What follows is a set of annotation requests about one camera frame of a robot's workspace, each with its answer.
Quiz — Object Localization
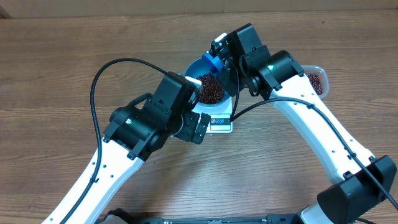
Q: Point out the red adzuki beans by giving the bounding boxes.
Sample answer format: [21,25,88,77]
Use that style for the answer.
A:
[197,73,225,105]

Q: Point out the black cable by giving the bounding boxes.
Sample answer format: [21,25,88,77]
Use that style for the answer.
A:
[223,55,398,211]
[58,57,169,224]

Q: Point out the blue metal bowl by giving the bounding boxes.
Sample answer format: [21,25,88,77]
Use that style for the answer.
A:
[185,58,230,106]

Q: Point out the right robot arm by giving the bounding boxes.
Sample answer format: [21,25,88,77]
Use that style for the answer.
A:
[204,24,397,223]

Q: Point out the clear plastic food container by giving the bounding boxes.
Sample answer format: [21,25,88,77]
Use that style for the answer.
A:
[302,65,330,99]

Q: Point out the left black cable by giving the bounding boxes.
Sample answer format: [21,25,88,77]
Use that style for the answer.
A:
[58,57,169,224]

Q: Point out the right black cable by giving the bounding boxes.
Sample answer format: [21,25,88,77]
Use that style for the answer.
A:
[223,55,398,211]

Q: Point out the white digital kitchen scale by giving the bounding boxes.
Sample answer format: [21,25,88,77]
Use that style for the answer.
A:
[193,95,233,134]

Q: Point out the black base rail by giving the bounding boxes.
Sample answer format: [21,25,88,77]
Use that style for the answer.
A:
[95,208,303,224]

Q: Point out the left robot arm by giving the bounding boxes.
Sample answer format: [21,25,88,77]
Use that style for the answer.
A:
[44,72,210,223]

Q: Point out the blue plastic measuring scoop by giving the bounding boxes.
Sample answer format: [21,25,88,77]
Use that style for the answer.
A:
[202,52,224,76]

